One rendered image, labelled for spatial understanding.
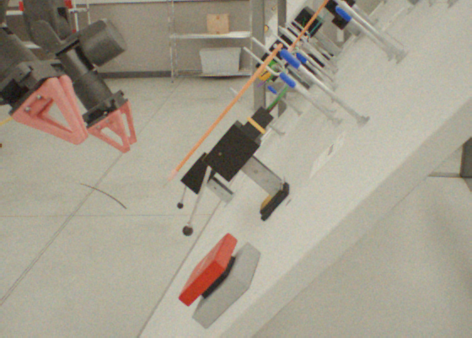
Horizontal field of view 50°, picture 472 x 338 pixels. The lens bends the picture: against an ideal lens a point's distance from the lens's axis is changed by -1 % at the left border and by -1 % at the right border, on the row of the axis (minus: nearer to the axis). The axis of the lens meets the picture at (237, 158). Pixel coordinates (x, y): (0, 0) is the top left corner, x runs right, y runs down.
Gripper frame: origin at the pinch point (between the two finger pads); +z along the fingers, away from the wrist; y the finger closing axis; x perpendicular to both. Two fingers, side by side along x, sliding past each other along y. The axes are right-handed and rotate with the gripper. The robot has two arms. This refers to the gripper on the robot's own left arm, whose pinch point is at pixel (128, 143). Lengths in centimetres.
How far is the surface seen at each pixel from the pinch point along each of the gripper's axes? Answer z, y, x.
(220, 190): 16.7, -0.3, -10.1
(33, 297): 51, 107, 122
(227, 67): 62, 674, 60
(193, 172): 10.9, -0.8, -7.8
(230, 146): 1.7, -36.5, -23.8
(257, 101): 17, 63, -18
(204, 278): 5, -57, -21
